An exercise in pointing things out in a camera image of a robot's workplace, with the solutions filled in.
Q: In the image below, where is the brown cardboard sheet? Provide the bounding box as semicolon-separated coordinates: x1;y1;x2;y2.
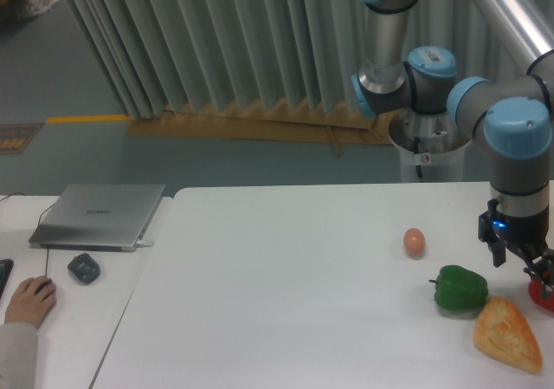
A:
126;99;396;155

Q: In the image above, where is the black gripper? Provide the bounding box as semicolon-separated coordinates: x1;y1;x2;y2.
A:
478;198;553;296

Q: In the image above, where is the pale green folding curtain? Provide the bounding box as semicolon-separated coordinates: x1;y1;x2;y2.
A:
68;0;553;120

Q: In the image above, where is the black keyboard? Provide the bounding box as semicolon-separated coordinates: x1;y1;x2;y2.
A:
0;259;14;298

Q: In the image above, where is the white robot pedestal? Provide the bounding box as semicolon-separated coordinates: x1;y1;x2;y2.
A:
389;108;471;183

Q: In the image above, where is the red bell pepper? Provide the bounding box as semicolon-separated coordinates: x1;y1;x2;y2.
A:
528;278;554;312

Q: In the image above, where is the black mouse cable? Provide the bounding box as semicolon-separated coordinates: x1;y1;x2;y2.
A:
0;191;61;279

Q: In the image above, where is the white laptop plug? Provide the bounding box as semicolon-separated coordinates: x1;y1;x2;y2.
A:
135;241;154;249

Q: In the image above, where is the dark grey small controller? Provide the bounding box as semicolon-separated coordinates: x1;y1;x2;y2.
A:
68;253;101;285

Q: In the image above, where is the black computer mouse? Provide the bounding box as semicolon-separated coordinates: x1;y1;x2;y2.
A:
35;279;55;301

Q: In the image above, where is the person's right hand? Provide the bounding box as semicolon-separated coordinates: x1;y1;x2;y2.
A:
4;276;56;329

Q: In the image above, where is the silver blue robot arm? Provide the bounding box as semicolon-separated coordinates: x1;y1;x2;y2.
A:
351;0;553;301

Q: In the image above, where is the brown egg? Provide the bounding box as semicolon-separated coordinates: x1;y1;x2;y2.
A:
403;228;426;256

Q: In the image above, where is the green bell pepper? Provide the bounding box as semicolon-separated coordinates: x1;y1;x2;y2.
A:
430;265;488;312

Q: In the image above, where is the golden bread loaf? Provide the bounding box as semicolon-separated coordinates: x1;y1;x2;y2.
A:
473;296;543;374

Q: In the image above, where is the silver closed laptop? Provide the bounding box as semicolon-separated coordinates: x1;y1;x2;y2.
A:
29;184;165;251

